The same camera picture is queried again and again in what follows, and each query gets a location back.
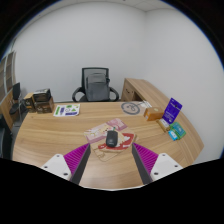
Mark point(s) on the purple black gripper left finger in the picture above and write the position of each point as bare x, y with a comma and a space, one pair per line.
69, 166

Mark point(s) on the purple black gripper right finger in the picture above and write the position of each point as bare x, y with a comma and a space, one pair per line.
153, 166

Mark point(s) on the black computer mouse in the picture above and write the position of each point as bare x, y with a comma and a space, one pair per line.
111, 138

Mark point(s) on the colourful cartoon mouse pad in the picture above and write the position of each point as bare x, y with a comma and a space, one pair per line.
96, 137

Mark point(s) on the blue small packet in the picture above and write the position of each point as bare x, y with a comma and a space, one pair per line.
173, 135

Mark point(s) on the small yellow box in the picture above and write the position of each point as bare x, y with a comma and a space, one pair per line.
163, 124

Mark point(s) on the green packet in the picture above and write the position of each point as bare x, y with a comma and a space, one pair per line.
177, 128

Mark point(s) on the orange cardboard box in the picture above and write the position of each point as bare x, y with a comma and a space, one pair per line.
153, 113

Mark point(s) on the white green purple leaflet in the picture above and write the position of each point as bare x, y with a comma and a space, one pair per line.
67, 110

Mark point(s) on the purple standing card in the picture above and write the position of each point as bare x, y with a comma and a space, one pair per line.
172, 110

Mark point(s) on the brown box bottom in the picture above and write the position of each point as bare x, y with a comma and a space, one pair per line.
44, 107

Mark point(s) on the black object at left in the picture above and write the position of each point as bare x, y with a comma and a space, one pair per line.
5, 139

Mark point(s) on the dark box top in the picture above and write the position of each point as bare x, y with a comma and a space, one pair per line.
42, 95

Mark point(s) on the small brown box left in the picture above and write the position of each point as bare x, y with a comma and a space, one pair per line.
29, 102

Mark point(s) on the black visitor chair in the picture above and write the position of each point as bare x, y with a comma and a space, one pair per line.
17, 103

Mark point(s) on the wooden side cabinet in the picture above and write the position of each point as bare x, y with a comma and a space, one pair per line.
140, 89

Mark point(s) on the grey backpack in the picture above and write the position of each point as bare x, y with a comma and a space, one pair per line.
97, 87

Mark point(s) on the black mesh office chair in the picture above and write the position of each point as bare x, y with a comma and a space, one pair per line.
80, 93

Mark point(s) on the wooden bookshelf cabinet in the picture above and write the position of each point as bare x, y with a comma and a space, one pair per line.
7, 80

